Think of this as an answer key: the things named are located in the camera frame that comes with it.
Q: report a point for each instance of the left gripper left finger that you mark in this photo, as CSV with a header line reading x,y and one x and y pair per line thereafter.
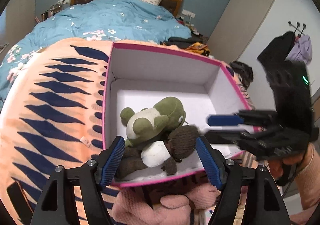
x,y
56,204

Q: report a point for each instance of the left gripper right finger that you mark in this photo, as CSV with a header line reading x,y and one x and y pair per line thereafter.
x,y
264,204

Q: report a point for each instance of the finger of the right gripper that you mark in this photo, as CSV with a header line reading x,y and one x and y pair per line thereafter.
x,y
224,120
223,136

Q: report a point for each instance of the brown white plush toy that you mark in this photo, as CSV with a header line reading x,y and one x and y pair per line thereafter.
x,y
164,151

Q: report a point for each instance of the green frog plush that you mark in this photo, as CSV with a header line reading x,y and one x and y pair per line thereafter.
x,y
167,115

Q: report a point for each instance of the right hand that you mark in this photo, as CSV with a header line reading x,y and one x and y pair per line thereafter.
x,y
280,169

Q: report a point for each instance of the pink cardboard box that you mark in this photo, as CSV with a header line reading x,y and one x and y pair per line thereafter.
x,y
153,90

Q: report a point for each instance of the pink knit sleeve right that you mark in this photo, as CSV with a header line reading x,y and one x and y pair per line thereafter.
x,y
307,182

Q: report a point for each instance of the pile of dark clothes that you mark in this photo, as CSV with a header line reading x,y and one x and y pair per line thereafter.
x,y
192,45

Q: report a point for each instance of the lilac jacket on hook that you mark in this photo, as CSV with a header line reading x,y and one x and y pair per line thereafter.
x,y
302,50

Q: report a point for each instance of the orange navy patterned blanket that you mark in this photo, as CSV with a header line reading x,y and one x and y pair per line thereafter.
x,y
53,116

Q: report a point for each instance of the blue floral duvet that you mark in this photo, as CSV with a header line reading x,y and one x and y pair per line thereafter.
x,y
98,20

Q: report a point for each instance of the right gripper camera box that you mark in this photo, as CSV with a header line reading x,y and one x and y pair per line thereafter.
x,y
290,85

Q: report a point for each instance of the wall coat hooks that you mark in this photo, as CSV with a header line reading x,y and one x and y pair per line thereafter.
x,y
298,28

